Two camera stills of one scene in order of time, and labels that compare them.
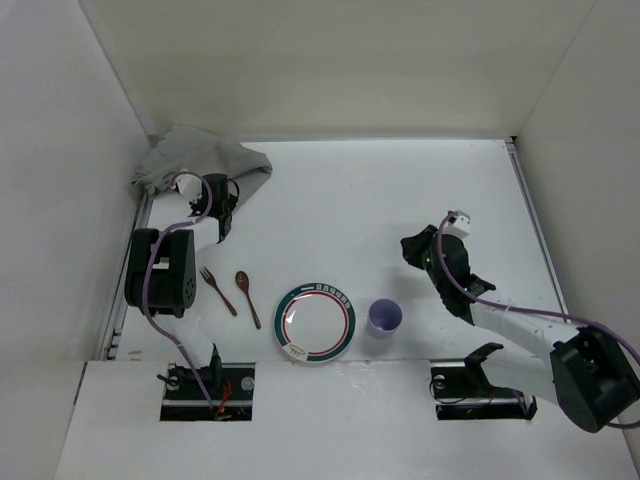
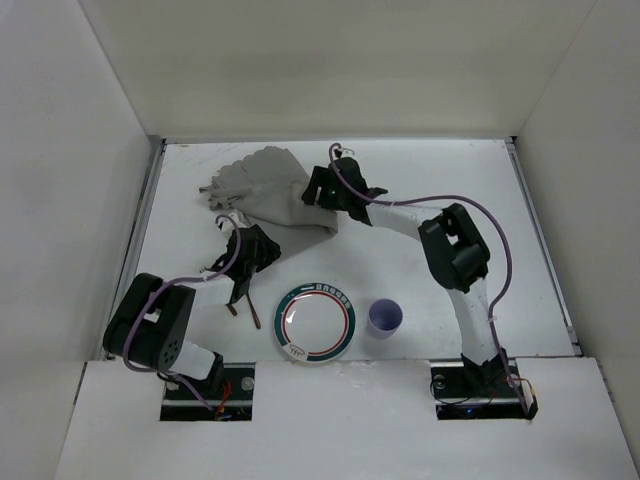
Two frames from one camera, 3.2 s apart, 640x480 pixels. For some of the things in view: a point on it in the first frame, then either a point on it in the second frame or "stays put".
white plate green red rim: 314,322 stays put
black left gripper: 223,215 -> 242,288
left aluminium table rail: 119,307 stays put
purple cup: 384,318 stays put
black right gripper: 417,245 -> 314,185
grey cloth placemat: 184,150 -> 266,186
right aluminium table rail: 515,156 stays put
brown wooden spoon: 243,282 stays put
